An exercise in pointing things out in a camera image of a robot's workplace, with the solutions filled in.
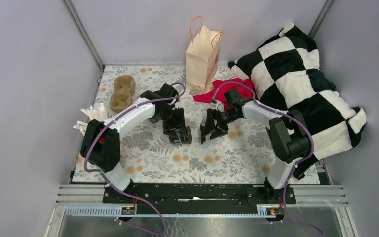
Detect black ribbed cup stack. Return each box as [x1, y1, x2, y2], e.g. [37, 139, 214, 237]
[148, 114, 161, 123]

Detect floral table mat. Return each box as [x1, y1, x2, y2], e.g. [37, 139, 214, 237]
[71, 65, 277, 184]

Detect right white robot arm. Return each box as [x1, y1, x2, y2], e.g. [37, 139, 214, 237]
[200, 88, 314, 203]

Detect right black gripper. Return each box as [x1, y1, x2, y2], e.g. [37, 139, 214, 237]
[201, 108, 240, 140]

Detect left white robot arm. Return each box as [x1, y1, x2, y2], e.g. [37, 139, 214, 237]
[80, 84, 192, 203]

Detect beige paper bag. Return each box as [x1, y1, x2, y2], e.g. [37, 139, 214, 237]
[186, 16, 223, 93]

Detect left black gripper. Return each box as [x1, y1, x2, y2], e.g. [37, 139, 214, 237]
[157, 107, 188, 138]

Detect red cloth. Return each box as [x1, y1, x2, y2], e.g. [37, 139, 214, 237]
[193, 78, 255, 105]

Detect brown pulp cup carrier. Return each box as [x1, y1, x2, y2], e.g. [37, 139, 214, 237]
[109, 75, 136, 113]

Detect black white checkered blanket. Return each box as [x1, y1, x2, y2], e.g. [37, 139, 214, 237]
[228, 23, 366, 179]

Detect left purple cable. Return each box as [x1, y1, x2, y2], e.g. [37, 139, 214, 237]
[83, 82, 186, 235]

